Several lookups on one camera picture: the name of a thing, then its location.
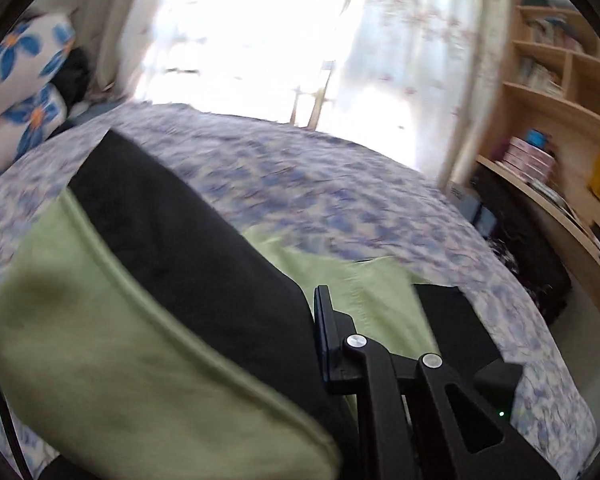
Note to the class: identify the floral sheer curtain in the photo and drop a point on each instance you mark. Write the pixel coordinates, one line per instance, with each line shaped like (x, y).
(420, 60)

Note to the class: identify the wooden desk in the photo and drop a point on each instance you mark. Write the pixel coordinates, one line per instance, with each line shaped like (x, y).
(570, 220)

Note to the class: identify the papers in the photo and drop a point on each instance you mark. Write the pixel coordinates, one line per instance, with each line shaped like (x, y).
(555, 197)

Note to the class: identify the black bag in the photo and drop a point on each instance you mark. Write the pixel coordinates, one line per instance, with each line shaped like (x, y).
(525, 245)

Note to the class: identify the dark clothes pile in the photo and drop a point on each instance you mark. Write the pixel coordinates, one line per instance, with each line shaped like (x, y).
(75, 80)

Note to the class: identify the row of books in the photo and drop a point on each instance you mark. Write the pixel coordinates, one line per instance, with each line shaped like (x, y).
(540, 75)
(555, 32)

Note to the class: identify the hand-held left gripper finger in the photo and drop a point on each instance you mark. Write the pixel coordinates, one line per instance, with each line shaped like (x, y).
(322, 332)

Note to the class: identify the blue floral bedsheet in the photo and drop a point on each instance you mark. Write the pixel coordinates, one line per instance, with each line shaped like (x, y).
(330, 185)

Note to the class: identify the white pillow with blue flowers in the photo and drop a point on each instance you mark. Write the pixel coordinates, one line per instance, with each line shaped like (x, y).
(25, 125)
(25, 55)

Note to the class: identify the pale window curtain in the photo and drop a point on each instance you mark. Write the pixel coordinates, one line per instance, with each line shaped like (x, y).
(122, 35)

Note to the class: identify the wooden bookshelf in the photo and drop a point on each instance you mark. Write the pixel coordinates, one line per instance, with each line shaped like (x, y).
(580, 110)

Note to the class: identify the stack of pink boxes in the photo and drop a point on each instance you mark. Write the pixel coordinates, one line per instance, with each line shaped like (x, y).
(527, 160)

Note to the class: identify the white and blue box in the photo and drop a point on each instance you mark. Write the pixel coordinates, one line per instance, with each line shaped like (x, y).
(472, 207)

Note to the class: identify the green and black jacket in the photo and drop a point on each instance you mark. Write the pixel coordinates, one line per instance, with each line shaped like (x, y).
(130, 360)

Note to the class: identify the blue round tin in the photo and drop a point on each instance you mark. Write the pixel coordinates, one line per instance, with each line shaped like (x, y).
(537, 138)

